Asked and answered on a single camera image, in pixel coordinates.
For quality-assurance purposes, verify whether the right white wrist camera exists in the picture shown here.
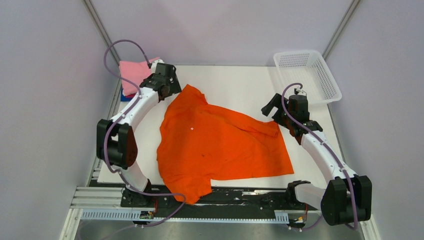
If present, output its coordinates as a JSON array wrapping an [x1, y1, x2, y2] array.
[[293, 86, 307, 96]]

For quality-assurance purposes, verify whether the folded pink t shirt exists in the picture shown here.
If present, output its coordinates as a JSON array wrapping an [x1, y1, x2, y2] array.
[[119, 57, 160, 95]]

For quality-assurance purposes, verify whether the folded magenta t shirt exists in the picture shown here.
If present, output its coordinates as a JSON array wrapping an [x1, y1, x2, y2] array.
[[121, 88, 135, 102]]

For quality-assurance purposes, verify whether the aluminium frame rail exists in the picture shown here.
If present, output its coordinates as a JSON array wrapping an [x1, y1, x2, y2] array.
[[70, 186, 373, 215]]

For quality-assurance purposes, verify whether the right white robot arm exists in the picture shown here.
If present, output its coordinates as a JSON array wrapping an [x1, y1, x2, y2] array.
[[261, 93, 373, 226]]

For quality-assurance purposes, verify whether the white slotted cable duct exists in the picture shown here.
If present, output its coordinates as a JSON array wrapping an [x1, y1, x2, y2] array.
[[80, 209, 290, 224]]

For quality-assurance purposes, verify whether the folded blue t shirt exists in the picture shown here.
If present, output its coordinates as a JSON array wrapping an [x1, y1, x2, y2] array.
[[120, 88, 135, 102]]

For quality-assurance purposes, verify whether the white plastic basket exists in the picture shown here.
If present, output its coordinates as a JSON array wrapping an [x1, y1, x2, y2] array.
[[273, 50, 342, 106]]

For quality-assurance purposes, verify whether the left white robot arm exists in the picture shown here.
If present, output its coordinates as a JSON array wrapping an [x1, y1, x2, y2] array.
[[96, 60, 182, 207]]

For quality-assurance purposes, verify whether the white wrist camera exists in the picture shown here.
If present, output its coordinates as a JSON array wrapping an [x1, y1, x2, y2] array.
[[293, 86, 307, 96], [150, 59, 164, 73]]

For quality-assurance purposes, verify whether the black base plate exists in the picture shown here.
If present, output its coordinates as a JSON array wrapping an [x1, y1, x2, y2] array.
[[120, 185, 314, 219]]

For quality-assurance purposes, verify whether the orange t shirt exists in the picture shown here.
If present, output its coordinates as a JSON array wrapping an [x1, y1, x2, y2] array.
[[156, 85, 294, 205]]

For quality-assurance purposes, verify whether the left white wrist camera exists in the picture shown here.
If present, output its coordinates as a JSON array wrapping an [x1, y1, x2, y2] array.
[[150, 59, 164, 73]]

